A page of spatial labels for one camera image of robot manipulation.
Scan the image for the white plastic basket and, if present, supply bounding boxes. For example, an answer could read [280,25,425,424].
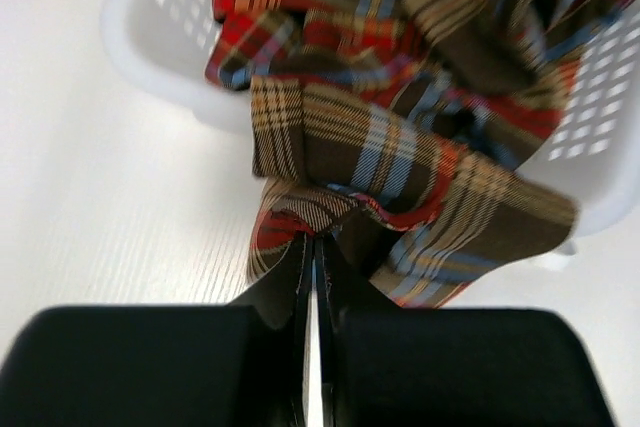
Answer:
[100,0,639,237]

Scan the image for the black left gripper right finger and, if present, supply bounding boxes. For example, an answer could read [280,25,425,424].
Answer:
[315,227,614,426]

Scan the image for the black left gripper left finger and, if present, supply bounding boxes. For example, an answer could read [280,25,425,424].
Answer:
[1,236,313,426]

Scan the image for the red plaid shirt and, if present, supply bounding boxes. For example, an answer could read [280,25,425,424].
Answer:
[205,0,634,307]

